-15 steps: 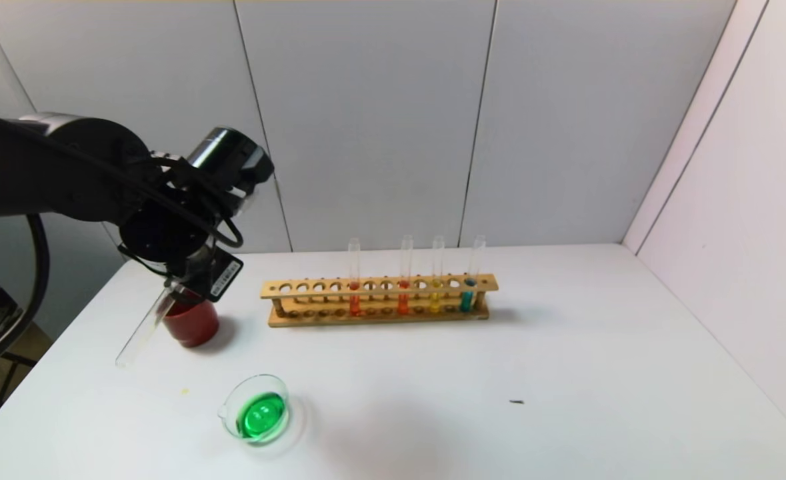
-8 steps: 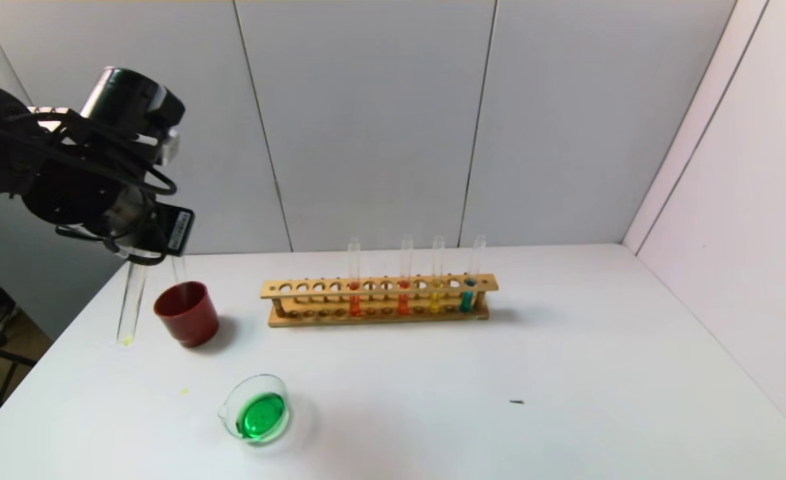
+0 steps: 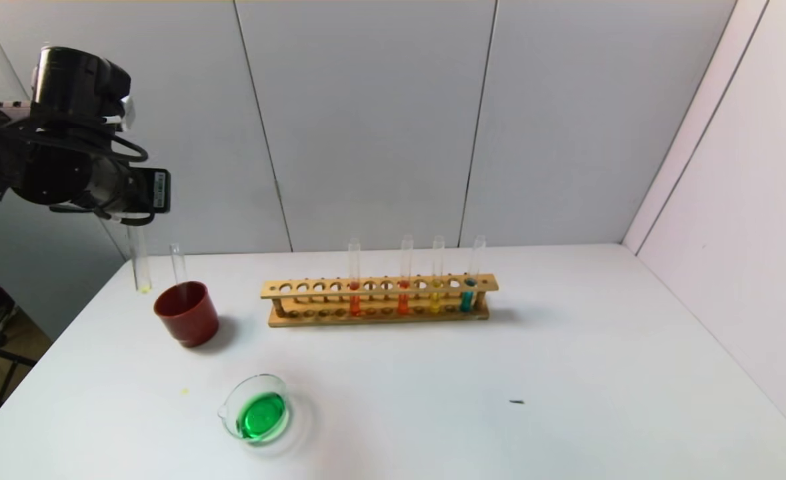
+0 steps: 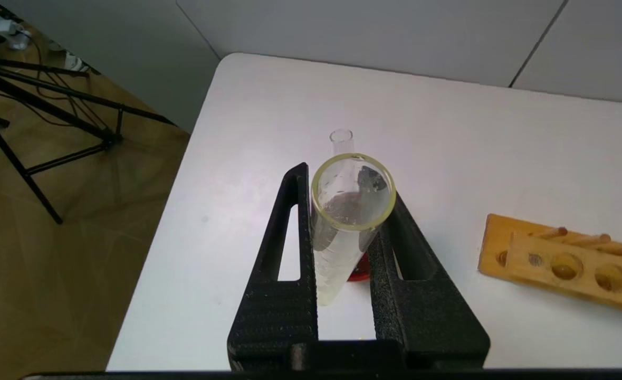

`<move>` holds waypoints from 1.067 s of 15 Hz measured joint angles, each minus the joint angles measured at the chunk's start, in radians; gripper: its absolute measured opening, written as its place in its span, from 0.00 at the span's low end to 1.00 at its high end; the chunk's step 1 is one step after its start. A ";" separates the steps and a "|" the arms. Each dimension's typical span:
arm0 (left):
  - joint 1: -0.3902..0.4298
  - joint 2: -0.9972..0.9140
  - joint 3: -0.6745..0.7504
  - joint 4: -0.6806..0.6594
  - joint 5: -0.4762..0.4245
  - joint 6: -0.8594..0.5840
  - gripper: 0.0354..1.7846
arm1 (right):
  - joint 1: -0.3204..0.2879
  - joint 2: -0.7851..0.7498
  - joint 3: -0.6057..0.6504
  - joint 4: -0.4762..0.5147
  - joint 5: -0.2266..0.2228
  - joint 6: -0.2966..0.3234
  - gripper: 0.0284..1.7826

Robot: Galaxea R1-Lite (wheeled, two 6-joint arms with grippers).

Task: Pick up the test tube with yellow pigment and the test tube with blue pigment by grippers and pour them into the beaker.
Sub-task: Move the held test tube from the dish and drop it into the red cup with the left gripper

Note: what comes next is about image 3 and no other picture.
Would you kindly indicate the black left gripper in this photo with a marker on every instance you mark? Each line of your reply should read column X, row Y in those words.
column 156, row 190

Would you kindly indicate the yellow pigment glass test tube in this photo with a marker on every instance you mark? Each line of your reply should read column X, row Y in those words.
column 435, row 301
column 141, row 266

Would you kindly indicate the clear glass test tube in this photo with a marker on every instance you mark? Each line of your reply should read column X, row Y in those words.
column 179, row 266

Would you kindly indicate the dark red plastic cup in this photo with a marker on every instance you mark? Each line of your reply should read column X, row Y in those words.
column 187, row 316

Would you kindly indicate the orange pigment glass test tube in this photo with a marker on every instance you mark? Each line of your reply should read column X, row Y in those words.
column 354, row 303
column 403, row 301

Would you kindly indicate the small glass beaker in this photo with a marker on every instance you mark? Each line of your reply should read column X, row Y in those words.
column 261, row 416

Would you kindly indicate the wooden test tube rack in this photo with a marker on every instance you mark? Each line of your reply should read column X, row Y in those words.
column 379, row 316

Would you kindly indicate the teal pigment glass test tube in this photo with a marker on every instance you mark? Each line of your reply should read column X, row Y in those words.
column 466, row 300

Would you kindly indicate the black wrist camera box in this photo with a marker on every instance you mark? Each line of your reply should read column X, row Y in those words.
column 154, row 190

